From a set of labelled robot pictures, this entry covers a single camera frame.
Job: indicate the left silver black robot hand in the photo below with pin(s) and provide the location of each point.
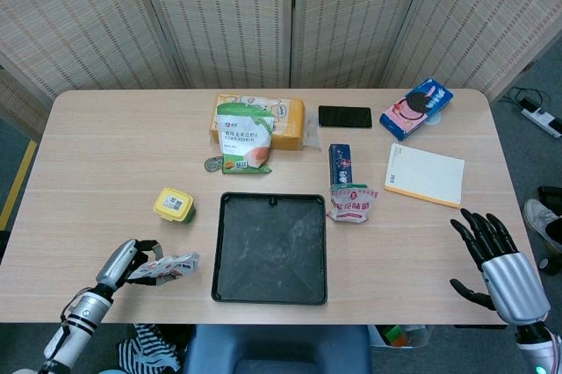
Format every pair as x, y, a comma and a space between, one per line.
114, 264

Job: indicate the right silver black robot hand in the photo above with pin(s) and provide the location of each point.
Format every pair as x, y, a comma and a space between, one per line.
513, 286

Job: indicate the white snack pouch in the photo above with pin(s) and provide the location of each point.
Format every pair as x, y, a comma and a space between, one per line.
175, 264

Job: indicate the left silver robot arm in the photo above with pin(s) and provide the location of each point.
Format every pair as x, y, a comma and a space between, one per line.
79, 321

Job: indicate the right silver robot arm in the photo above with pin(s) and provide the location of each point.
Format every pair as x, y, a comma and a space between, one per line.
540, 347

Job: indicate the black square plastic tray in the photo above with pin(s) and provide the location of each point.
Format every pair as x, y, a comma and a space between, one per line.
270, 251

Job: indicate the green white corn starch bag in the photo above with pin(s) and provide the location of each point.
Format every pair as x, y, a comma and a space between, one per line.
241, 137

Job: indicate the red white seasoning packet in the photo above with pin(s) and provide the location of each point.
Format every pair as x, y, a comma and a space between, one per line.
352, 205

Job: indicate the black round caster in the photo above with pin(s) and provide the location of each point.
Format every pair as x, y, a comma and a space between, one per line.
545, 263

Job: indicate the white sneaker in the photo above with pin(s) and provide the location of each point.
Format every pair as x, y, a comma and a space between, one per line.
540, 218

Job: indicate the yellow lidded green container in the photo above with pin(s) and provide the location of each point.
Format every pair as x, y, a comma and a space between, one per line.
172, 203

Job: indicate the black white striped cloth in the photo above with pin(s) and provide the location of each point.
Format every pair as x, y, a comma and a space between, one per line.
145, 352

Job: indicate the black box on floor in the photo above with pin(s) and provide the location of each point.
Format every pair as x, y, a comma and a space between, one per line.
551, 194

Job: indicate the clear bin with coloured items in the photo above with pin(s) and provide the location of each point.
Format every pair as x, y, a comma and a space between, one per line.
399, 335

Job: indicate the round metal badge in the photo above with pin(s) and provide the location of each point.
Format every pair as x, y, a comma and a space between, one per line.
213, 165

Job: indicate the white notepad with yellow edge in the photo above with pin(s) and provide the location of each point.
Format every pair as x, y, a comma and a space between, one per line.
426, 174

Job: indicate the white power strip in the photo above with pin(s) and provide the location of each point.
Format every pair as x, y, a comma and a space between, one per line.
544, 121

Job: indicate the blue chair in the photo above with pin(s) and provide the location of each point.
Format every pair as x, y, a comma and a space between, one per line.
276, 347

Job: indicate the white round coaster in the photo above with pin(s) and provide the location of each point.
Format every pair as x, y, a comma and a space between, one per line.
434, 120

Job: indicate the blue cookie box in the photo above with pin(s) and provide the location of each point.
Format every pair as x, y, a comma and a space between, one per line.
412, 108

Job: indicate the dark blue narrow box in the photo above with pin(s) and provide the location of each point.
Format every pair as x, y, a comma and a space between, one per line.
341, 163

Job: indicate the yellow tissue pack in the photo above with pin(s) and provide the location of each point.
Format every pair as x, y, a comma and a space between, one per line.
290, 124

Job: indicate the black smartphone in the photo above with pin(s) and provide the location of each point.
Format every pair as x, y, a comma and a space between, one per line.
345, 117

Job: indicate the woven bamboo folding screen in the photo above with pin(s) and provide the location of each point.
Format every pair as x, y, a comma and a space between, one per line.
219, 18

